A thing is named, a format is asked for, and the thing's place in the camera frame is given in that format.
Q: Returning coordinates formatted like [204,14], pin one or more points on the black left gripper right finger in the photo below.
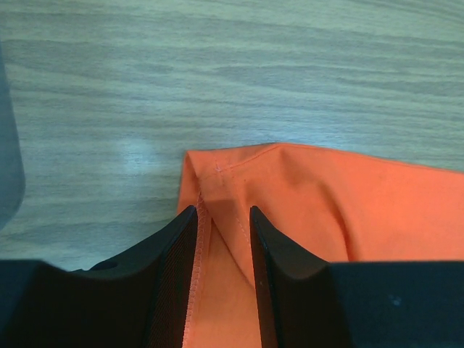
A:
[305,301]

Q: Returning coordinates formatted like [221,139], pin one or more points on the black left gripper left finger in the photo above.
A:
[138,298]

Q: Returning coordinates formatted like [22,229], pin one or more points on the orange t shirt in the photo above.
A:
[342,206]

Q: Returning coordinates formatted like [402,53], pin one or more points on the clear plastic bin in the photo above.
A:
[12,168]

